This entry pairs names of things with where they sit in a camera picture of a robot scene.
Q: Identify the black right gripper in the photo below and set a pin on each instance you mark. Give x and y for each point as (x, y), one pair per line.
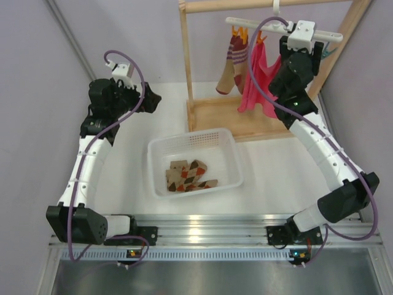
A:
(285, 51)

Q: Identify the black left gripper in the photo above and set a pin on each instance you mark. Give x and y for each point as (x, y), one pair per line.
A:
(150, 101)

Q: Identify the pink sock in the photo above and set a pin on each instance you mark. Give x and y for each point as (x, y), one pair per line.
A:
(247, 97)
(264, 75)

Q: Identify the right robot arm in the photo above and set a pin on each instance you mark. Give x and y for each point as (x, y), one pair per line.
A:
(349, 186)

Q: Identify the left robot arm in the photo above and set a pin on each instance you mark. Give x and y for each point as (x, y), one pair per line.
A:
(74, 218)

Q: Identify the teal clip far right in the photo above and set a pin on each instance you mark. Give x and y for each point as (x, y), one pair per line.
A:
(327, 52)

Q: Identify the white clip hanger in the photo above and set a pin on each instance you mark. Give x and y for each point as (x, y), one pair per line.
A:
(283, 27)

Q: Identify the orange clip middle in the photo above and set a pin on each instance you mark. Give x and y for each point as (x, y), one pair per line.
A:
(260, 38)

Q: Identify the orange clip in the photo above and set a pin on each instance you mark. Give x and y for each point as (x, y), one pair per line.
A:
(260, 38)
(240, 33)

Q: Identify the orange clip far left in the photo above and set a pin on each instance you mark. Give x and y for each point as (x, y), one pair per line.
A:
(240, 33)

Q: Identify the wooden drying rack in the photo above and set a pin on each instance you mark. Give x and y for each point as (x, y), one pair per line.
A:
(211, 113)

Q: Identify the beige maroon striped sock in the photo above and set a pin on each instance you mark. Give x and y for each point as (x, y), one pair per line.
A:
(226, 82)

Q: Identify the white plastic basket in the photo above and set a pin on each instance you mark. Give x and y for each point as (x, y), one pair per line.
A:
(216, 151)

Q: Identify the argyle beige orange sock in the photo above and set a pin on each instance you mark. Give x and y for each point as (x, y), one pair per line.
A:
(192, 179)

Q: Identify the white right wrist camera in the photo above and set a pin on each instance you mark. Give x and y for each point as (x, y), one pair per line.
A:
(301, 37)

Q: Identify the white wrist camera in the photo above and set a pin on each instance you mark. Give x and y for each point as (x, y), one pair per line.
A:
(301, 37)
(121, 73)

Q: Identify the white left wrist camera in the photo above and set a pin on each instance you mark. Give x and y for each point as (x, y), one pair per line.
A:
(121, 73)

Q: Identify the aluminium frame post right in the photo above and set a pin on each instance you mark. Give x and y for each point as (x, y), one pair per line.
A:
(338, 116)

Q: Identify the aluminium frame post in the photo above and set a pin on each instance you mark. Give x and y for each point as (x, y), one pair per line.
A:
(338, 116)
(70, 38)

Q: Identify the aluminium frame post left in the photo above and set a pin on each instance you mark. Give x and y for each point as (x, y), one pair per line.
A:
(70, 38)

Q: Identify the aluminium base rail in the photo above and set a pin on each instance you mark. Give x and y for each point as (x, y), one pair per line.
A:
(253, 237)

